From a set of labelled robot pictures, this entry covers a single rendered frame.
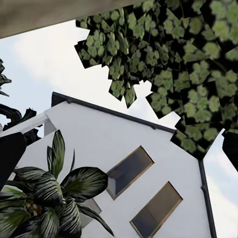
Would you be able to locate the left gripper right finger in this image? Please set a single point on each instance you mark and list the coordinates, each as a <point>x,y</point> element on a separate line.
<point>230,148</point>

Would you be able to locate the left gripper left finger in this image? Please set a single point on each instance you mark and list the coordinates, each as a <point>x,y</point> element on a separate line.
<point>12,148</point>

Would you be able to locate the fixed window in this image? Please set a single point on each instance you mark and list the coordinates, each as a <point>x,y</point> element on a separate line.
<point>91,204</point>

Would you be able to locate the tree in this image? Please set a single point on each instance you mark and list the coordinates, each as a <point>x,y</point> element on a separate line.
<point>187,49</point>

